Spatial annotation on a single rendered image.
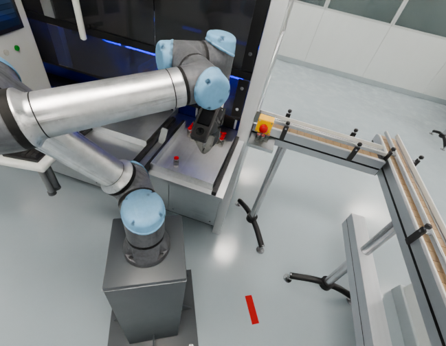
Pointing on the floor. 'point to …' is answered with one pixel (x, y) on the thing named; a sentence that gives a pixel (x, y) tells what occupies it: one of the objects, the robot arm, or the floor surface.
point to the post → (276, 13)
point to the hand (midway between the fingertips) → (203, 151)
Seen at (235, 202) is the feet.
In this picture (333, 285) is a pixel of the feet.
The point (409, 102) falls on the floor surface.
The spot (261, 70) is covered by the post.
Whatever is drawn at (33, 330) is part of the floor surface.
